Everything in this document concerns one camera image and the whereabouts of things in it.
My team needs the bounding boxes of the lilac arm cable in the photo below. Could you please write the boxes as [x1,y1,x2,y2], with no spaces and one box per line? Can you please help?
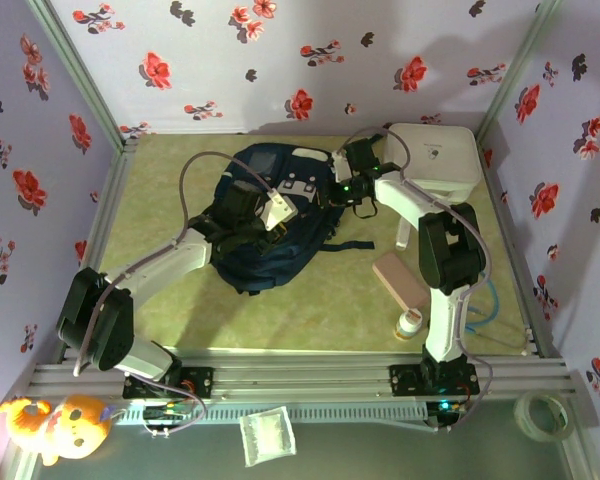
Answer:
[347,127,496,434]
[72,149,281,440]

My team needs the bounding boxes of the white plastic packet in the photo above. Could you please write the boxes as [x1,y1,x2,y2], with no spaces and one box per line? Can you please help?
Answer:
[238,405,298,469]

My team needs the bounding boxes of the orange plush toy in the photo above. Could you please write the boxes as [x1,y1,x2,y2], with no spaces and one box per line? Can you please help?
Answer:
[0,394,115,467]

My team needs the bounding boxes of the white slotted cable duct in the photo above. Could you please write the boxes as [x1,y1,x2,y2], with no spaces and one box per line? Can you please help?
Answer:
[113,402,430,427]

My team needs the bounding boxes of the lilac right arm cable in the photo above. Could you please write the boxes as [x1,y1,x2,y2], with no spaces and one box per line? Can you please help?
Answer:
[347,127,496,434]

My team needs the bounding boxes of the clear tape roll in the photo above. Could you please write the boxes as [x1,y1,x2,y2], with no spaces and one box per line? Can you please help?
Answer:
[511,390,576,444]

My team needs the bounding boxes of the pink pencil case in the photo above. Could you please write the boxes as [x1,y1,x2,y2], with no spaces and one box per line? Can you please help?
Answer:
[371,251,431,312]

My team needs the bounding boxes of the aluminium frame side rail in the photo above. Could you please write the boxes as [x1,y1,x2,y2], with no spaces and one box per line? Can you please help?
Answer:
[477,142,564,359]
[54,137,140,364]

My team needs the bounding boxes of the white card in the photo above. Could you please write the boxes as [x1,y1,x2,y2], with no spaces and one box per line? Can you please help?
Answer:
[394,217,413,251]

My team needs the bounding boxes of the white orange medicine bottle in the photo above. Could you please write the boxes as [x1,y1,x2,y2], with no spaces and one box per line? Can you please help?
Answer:
[393,308,424,342]

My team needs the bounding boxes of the white storage case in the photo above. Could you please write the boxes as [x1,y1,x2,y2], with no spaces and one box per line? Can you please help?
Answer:
[383,122,483,204]

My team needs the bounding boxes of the navy blue backpack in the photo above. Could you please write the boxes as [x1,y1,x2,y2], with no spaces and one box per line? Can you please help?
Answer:
[198,142,376,297]

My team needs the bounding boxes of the lilac left arm cable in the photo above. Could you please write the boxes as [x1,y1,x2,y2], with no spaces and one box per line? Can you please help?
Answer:
[72,149,281,440]

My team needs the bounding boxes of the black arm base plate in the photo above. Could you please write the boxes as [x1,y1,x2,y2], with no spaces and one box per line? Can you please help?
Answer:
[388,363,480,399]
[122,365,215,400]

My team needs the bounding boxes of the aluminium frame post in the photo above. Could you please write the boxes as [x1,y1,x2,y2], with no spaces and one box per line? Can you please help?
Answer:
[476,0,564,146]
[24,0,134,151]

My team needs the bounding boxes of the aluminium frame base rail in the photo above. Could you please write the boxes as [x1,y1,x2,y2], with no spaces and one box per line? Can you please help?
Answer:
[27,348,581,401]

